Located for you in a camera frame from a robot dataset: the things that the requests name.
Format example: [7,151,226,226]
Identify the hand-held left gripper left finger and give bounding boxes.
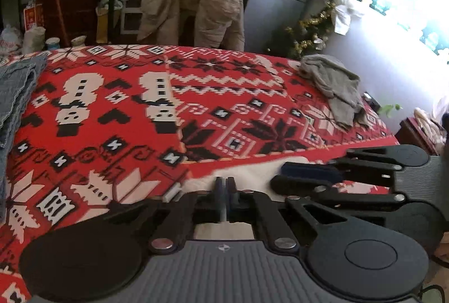
[104,177,225,254]

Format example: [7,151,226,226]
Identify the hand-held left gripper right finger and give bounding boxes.
[226,177,356,253]

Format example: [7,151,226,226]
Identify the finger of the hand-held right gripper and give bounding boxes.
[270,174,407,219]
[280,148,404,186]

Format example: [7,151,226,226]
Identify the white knit vest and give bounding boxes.
[184,156,391,241]

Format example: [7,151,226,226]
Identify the wooden nightstand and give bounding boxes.
[398,117,440,155]

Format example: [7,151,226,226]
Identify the dark blue fuzzy garment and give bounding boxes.
[440,112,449,150]

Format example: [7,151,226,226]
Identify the cream clothing pile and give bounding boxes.
[414,107,447,146]

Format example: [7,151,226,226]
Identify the green plant sprig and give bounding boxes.
[377,103,402,116]

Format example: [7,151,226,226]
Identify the grey shirt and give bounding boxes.
[298,54,373,130]

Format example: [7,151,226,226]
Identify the red patterned blanket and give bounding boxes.
[0,43,401,303]

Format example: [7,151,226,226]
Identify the small Christmas tree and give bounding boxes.
[282,1,338,60]

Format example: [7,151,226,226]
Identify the white cloth bow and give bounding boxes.
[331,0,366,36]

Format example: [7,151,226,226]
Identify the yellow paper bag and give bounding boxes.
[96,6,111,45]

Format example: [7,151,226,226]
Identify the folded blue jeans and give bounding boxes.
[0,52,49,220]

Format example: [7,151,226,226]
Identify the wooden drawer cabinet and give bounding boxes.
[35,0,103,46]

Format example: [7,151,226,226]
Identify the white sack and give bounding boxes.
[22,27,46,55]

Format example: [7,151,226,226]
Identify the red carton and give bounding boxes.
[23,3,45,32]

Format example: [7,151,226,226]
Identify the white plastic bag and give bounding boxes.
[0,26,24,55]

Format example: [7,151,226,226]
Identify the red broom handle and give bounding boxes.
[52,0,70,48]

